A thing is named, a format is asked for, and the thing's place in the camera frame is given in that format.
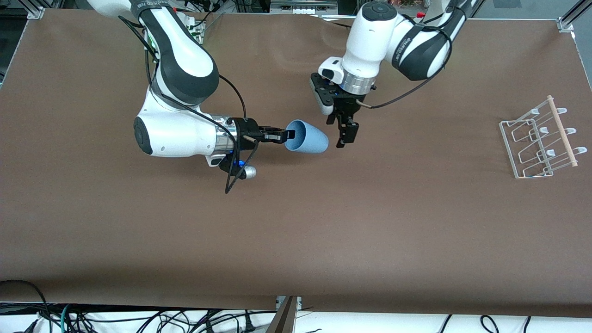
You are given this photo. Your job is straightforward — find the black cable on cover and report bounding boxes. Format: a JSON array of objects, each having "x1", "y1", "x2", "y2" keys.
[{"x1": 321, "y1": 16, "x2": 357, "y2": 29}]

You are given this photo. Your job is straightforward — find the aluminium frame corner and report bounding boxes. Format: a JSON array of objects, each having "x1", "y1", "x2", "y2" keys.
[
  {"x1": 18, "y1": 0, "x2": 45, "y2": 20},
  {"x1": 557, "y1": 0, "x2": 592, "y2": 33}
]

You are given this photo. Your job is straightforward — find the black looped floor cable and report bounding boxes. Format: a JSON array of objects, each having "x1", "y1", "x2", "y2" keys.
[{"x1": 0, "y1": 280, "x2": 51, "y2": 333}]

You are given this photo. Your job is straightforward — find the aluminium frame post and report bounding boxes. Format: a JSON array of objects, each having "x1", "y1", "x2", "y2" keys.
[{"x1": 266, "y1": 296, "x2": 302, "y2": 333}]

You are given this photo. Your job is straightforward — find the white power strip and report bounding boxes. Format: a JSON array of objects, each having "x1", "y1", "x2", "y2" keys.
[{"x1": 271, "y1": 0, "x2": 338, "y2": 15}]

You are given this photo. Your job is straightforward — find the tangled black floor cables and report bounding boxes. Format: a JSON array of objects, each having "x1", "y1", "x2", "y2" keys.
[{"x1": 69, "y1": 309, "x2": 265, "y2": 333}]

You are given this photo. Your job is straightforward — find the brown table cover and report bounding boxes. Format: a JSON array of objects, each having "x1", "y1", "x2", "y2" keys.
[{"x1": 0, "y1": 8, "x2": 592, "y2": 319}]

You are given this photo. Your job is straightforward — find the white wire cup rack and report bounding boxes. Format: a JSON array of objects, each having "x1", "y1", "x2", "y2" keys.
[{"x1": 499, "y1": 95, "x2": 588, "y2": 179}]

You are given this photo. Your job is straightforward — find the blue plastic cup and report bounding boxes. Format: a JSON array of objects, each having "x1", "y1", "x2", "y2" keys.
[{"x1": 284, "y1": 119, "x2": 329, "y2": 154}]

